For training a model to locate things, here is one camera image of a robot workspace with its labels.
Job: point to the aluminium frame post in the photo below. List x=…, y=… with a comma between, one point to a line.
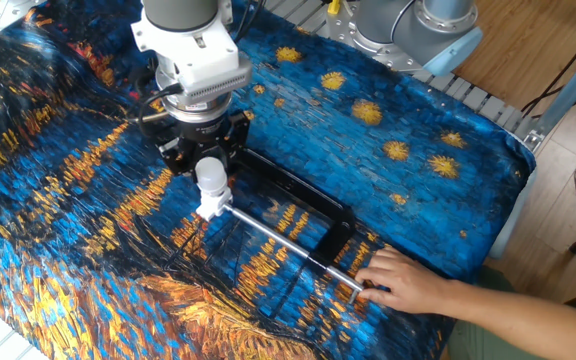
x=568, y=90

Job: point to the white light bulb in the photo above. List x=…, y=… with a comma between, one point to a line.
x=211, y=175

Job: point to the person's right forearm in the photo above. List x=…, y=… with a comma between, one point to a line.
x=518, y=315

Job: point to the starry night painting tablecloth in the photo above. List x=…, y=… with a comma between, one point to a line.
x=343, y=125

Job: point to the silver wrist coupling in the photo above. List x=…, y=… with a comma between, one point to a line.
x=195, y=114

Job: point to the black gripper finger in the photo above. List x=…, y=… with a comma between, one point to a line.
x=175, y=160
x=240, y=135

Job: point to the green trousers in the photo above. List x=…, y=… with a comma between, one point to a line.
x=478, y=342

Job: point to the person's right hand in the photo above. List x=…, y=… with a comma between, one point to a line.
x=408, y=285

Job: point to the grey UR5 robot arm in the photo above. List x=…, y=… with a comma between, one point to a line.
x=178, y=12

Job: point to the white wrist mount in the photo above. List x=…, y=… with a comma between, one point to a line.
x=203, y=55

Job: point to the black C-clamp with silver screw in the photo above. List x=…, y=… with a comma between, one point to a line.
x=293, y=182

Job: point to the yellow plastic clip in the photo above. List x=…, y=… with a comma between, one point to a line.
x=334, y=7

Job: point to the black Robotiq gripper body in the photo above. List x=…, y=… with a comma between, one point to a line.
x=203, y=135

